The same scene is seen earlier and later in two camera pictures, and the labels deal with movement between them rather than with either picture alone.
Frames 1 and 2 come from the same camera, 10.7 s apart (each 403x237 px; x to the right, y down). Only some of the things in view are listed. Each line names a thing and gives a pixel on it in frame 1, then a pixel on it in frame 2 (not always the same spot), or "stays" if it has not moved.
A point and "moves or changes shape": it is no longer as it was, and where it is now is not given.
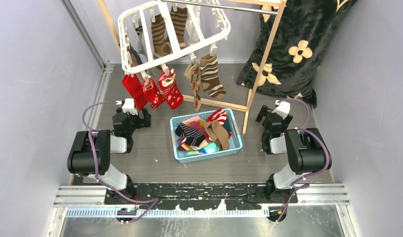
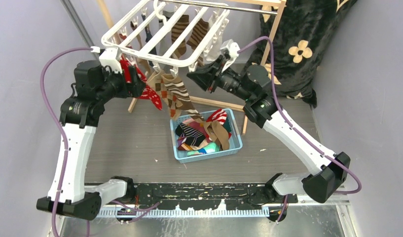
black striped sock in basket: x=193 y=137 stays
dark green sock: x=227 y=125 stays
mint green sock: x=209 y=148 stays
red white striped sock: x=219 y=115 stays
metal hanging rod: x=223 y=7 stays
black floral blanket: x=290 y=64 stays
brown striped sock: x=161 y=47 → x=183 y=20
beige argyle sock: x=193 y=74 → x=156 y=79
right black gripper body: x=264 y=112 → x=213 y=76
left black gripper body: x=136 y=122 → x=122 y=89
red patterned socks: x=173 y=95 → x=149 y=94
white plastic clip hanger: x=150 y=36 moves or changes shape
